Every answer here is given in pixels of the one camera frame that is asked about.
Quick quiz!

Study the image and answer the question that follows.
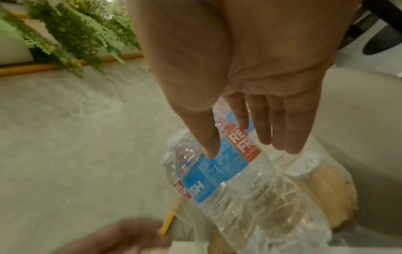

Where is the person's right hand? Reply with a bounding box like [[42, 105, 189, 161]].
[[125, 0, 363, 160]]

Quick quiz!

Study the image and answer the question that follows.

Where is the person's left hand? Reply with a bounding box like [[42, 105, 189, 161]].
[[59, 218, 173, 254]]

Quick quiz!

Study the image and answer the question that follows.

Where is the dark round stool base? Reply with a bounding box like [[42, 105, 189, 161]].
[[361, 32, 402, 56]]

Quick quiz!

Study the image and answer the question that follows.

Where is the green fern plant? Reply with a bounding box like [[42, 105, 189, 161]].
[[0, 0, 142, 75]]

